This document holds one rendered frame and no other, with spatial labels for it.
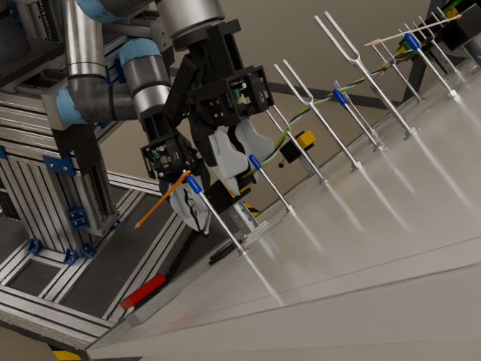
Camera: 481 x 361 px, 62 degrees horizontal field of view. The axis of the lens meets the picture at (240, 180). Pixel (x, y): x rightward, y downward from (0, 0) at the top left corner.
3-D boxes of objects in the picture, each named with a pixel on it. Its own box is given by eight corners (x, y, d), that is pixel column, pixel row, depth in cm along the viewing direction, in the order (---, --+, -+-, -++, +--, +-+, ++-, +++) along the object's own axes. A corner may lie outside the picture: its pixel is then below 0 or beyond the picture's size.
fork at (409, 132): (415, 134, 36) (318, 9, 36) (400, 143, 37) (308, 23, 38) (424, 125, 37) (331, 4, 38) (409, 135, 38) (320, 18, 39)
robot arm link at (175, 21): (144, 11, 48) (192, 2, 54) (159, 49, 50) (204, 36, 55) (182, -13, 43) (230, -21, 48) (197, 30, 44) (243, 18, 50)
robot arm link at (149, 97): (144, 113, 77) (182, 96, 76) (150, 134, 76) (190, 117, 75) (124, 97, 70) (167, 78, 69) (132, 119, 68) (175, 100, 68)
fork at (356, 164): (359, 167, 41) (277, 59, 42) (348, 175, 43) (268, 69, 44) (368, 160, 43) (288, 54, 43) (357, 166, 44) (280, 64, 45)
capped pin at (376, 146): (376, 150, 46) (331, 90, 46) (371, 153, 47) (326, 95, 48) (386, 143, 46) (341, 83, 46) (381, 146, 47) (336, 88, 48)
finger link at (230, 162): (249, 201, 50) (231, 127, 48) (217, 202, 54) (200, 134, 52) (265, 193, 52) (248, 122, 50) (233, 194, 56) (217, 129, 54)
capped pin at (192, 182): (241, 253, 43) (182, 172, 43) (251, 246, 42) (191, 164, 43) (235, 258, 42) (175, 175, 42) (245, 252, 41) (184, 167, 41)
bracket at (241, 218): (258, 226, 61) (239, 200, 62) (267, 221, 60) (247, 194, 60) (239, 242, 58) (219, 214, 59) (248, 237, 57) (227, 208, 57)
